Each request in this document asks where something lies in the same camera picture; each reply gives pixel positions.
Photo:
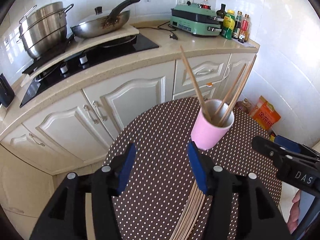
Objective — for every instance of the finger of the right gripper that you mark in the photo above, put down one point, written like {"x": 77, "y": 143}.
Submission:
{"x": 296, "y": 147}
{"x": 279, "y": 154}

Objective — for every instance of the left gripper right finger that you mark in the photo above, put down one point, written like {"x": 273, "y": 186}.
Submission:
{"x": 202, "y": 168}

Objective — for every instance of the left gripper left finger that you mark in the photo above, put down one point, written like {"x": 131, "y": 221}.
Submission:
{"x": 121, "y": 167}

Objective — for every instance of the person's right hand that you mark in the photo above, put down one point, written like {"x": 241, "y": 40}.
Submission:
{"x": 292, "y": 222}

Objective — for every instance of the orange rice bag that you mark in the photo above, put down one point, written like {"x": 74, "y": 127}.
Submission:
{"x": 264, "y": 114}

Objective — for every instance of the brown polka dot tablecloth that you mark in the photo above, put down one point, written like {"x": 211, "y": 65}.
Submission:
{"x": 161, "y": 178}

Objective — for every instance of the pink cylindrical utensil cup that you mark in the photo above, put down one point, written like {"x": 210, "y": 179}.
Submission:
{"x": 206, "y": 135}

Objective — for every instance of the cream base cabinets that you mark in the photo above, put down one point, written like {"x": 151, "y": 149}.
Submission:
{"x": 73, "y": 125}

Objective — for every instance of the red label sauce bottle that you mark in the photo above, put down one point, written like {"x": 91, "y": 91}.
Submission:
{"x": 244, "y": 31}

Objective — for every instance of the dark soy sauce bottle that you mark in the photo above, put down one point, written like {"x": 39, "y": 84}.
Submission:
{"x": 237, "y": 27}

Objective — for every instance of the black glass gas hob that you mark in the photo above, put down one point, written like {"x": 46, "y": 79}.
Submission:
{"x": 86, "y": 59}

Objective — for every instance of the beige stone board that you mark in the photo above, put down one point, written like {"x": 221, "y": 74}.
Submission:
{"x": 78, "y": 45}

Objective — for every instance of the green yellow bottle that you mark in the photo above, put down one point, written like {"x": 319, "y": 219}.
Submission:
{"x": 228, "y": 24}

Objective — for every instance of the black induction plate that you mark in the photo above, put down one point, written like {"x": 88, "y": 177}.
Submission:
{"x": 49, "y": 55}

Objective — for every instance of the black electric kettle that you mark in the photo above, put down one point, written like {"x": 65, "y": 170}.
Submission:
{"x": 7, "y": 94}

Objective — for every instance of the dark olive oil bottle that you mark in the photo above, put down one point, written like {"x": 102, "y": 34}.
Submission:
{"x": 221, "y": 12}

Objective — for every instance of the steel wok with lid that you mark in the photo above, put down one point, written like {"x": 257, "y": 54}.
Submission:
{"x": 103, "y": 22}

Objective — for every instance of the green electric grill cooker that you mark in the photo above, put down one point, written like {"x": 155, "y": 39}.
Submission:
{"x": 196, "y": 19}

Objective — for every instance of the stainless steel steamer pot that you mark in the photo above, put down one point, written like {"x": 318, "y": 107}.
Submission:
{"x": 44, "y": 28}

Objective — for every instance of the white wall socket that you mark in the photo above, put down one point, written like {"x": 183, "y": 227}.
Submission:
{"x": 181, "y": 2}

